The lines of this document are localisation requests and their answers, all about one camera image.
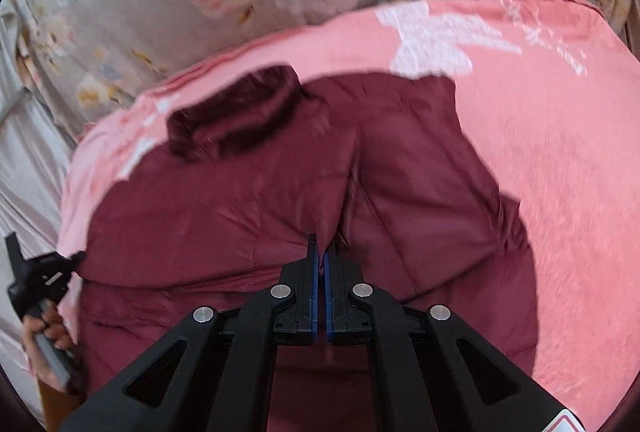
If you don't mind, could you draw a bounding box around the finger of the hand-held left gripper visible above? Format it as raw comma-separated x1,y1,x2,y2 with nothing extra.
47,250,87,283

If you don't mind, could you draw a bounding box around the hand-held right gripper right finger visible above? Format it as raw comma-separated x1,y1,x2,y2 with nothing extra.
324,246,587,432

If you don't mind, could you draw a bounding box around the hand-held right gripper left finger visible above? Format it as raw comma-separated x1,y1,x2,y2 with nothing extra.
59,233,321,432

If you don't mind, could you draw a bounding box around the maroon puffer jacket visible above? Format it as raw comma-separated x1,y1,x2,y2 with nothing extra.
75,66,539,432

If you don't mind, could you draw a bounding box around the person's left forearm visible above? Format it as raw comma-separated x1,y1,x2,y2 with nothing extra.
38,379,87,432

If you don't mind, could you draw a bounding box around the person's left hand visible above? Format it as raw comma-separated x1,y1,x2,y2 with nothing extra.
22,309,77,389

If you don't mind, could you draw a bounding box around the silver satin cloth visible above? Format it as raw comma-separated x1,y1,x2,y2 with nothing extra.
0,2,78,378

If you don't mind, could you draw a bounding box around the pink blanket with white bows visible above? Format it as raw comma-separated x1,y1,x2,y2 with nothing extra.
57,0,640,409

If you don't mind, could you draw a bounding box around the grey floral blanket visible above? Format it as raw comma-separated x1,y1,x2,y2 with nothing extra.
9,0,640,140

